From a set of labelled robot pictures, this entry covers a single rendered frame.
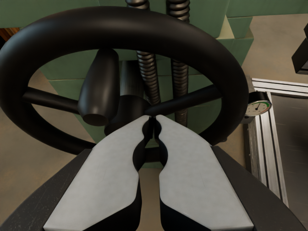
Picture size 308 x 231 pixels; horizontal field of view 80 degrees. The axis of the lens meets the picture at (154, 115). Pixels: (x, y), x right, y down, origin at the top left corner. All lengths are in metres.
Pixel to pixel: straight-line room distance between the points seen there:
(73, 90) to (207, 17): 0.36
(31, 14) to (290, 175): 0.99
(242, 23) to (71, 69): 0.35
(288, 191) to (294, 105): 0.45
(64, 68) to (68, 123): 0.89
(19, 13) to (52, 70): 0.13
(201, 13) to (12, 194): 1.24
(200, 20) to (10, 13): 0.30
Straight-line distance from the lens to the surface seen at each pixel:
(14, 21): 0.42
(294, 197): 0.97
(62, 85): 0.50
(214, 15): 0.25
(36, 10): 0.39
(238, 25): 0.38
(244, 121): 0.59
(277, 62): 1.74
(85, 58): 0.42
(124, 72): 0.28
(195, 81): 0.45
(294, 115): 1.16
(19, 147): 1.41
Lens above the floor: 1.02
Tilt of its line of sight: 58 degrees down
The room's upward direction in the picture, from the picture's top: 5 degrees counter-clockwise
